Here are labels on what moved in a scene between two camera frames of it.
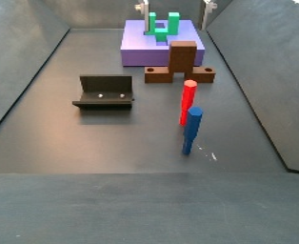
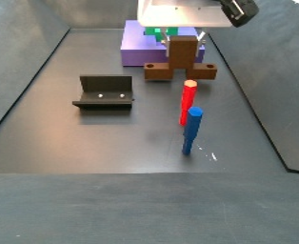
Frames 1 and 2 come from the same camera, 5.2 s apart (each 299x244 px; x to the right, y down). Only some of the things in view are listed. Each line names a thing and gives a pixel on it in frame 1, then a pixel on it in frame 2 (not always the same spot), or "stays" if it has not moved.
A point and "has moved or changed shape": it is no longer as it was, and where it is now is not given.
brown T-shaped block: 182,62 has moved or changed shape
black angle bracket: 106,92 stays
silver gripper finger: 144,8 to 167,41
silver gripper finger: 210,7 to 199,40
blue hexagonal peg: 194,125 stays
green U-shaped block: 162,32 stays
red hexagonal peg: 189,93 stays
